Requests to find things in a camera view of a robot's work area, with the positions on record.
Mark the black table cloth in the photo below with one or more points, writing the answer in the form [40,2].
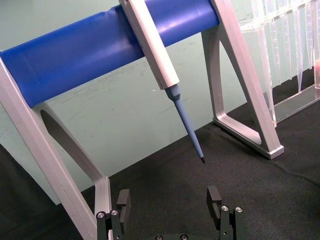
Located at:
[175,180]

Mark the clear acrylic rack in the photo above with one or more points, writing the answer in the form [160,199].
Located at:
[295,105]

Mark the clear tapered plastic tube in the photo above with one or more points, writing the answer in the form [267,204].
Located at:
[310,37]
[299,50]

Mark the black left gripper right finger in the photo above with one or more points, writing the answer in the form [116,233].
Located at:
[213,197]

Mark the plain pale wall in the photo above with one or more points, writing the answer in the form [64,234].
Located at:
[120,115]

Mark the white pipette with blue shaft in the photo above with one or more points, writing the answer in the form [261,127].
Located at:
[150,42]

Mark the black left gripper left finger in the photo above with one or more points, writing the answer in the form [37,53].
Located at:
[123,200]

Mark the grey stand with blue bar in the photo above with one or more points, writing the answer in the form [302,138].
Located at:
[75,65]

